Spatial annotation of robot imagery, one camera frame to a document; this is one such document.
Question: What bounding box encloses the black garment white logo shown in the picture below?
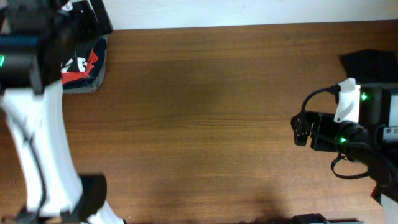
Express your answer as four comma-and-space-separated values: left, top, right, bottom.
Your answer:
340, 49, 397, 83

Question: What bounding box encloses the dark green t-shirt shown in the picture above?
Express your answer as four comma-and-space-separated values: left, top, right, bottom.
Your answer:
61, 40, 96, 73

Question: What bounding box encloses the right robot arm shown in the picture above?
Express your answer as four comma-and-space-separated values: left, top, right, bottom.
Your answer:
290, 82, 397, 223

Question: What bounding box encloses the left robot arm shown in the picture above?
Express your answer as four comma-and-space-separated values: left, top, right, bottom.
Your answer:
1, 1, 122, 223

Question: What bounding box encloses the grey folded garment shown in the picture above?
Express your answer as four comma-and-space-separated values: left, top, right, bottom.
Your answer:
62, 32, 109, 95

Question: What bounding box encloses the navy folded garment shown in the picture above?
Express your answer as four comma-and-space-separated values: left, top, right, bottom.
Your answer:
62, 37, 108, 91

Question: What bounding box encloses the red folded shirt white lettering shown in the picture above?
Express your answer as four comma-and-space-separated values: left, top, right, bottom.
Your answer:
62, 49, 98, 85

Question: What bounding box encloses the right black camera cable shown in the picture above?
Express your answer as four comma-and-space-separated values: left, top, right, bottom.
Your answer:
300, 83, 398, 187

